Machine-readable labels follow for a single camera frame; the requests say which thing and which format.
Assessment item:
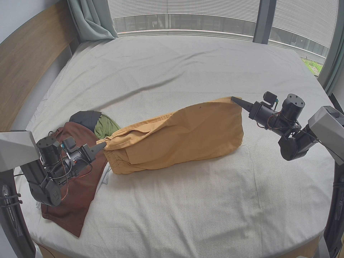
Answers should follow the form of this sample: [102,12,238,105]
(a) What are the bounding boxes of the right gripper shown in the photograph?
[249,101,270,123]

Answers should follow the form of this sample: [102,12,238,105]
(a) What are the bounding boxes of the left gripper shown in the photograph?
[78,144,96,163]

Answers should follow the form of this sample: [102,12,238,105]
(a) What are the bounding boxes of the tan shorts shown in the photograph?
[103,96,244,175]

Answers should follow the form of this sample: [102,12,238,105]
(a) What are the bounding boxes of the bed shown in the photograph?
[0,0,344,258]

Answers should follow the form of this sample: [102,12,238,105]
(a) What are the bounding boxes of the white garment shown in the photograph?
[97,166,112,191]

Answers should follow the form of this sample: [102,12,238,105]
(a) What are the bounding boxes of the green garment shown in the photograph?
[94,114,121,140]

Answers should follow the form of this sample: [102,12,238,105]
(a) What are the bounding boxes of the black garment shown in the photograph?
[70,111,102,135]

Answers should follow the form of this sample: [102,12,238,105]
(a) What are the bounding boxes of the brown shorts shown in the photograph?
[40,121,108,238]

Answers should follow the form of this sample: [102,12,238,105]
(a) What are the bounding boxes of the blue-green curtain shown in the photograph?
[324,23,344,96]
[63,0,119,42]

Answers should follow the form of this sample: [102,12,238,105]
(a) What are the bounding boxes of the window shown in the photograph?
[103,0,344,77]

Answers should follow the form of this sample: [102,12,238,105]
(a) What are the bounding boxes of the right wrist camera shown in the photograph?
[263,91,279,105]

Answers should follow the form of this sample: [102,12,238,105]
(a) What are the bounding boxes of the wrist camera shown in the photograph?
[62,137,76,151]
[263,91,279,105]

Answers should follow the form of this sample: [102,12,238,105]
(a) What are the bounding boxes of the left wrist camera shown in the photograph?
[62,137,76,151]

